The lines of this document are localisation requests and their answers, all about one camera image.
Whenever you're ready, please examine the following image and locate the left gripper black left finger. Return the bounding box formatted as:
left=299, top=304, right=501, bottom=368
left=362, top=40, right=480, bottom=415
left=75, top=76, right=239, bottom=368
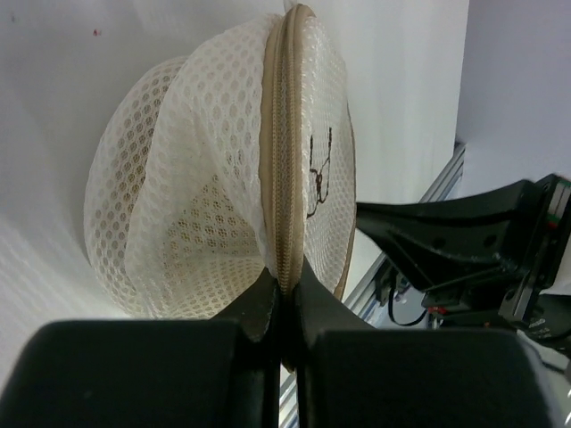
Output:
left=1, top=271, right=279, bottom=427

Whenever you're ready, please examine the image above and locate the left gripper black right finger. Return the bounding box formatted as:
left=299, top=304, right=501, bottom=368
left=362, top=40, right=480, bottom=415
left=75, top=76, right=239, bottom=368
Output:
left=293, top=266, right=559, bottom=427

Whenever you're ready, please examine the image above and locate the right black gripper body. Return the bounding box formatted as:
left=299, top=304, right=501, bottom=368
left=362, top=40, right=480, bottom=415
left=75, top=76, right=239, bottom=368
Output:
left=421, top=174, right=570, bottom=348

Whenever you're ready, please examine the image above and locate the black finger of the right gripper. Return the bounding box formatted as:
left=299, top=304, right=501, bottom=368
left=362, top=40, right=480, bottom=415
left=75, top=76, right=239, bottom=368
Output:
left=357, top=180, right=535, bottom=290

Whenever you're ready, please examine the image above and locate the beige round mesh laundry bag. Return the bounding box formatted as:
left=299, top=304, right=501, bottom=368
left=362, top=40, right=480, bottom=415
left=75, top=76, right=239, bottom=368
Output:
left=82, top=3, right=358, bottom=372

